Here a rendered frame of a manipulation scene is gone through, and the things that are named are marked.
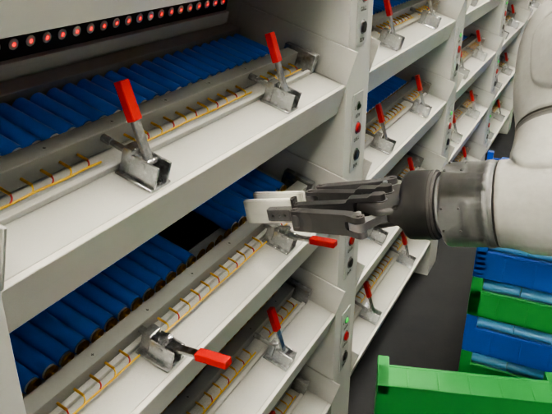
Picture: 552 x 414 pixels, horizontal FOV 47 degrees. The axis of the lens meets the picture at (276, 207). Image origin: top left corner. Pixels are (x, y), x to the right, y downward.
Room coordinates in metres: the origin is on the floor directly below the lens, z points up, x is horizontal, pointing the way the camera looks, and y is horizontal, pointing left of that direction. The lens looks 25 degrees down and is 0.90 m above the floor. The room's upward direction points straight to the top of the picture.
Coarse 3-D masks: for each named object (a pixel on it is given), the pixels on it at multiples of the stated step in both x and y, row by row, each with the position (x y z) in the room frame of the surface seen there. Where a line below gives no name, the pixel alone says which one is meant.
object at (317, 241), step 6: (288, 228) 0.74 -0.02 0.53; (288, 234) 0.74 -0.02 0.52; (294, 234) 0.74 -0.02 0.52; (300, 240) 0.73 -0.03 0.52; (306, 240) 0.73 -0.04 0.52; (312, 240) 0.72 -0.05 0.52; (318, 240) 0.72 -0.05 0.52; (324, 240) 0.72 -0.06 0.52; (330, 240) 0.72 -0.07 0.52; (336, 240) 0.72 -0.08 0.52; (324, 246) 0.72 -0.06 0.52; (330, 246) 0.71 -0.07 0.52
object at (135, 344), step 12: (252, 240) 0.74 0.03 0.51; (228, 264) 0.67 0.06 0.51; (204, 288) 0.63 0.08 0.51; (168, 312) 0.57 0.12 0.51; (156, 324) 0.55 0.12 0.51; (132, 348) 0.51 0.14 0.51; (120, 360) 0.49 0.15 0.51; (108, 372) 0.48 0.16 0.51; (84, 384) 0.45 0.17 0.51; (72, 396) 0.44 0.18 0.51; (60, 408) 0.42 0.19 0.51
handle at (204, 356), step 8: (168, 344) 0.51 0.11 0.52; (176, 344) 0.51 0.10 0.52; (184, 352) 0.49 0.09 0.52; (192, 352) 0.49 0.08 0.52; (200, 352) 0.49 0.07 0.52; (208, 352) 0.49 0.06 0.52; (216, 352) 0.49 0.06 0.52; (200, 360) 0.48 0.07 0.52; (208, 360) 0.48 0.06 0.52; (216, 360) 0.48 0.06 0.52; (224, 360) 0.48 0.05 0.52; (224, 368) 0.47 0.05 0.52
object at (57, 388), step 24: (240, 240) 0.70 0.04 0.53; (192, 264) 0.63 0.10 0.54; (216, 264) 0.65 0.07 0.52; (240, 264) 0.68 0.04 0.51; (168, 288) 0.58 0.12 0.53; (192, 288) 0.61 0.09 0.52; (144, 312) 0.54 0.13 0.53; (120, 336) 0.50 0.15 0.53; (72, 360) 0.46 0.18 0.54; (96, 360) 0.47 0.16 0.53; (48, 384) 0.43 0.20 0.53; (72, 384) 0.44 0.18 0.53; (48, 408) 0.42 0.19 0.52
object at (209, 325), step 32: (288, 160) 0.92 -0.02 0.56; (288, 224) 0.80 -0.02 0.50; (256, 256) 0.71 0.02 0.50; (288, 256) 0.73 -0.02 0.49; (224, 288) 0.64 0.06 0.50; (256, 288) 0.65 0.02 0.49; (192, 320) 0.57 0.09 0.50; (224, 320) 0.58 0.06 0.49; (96, 384) 0.46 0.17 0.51; (128, 384) 0.47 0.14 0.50; (160, 384) 0.48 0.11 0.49
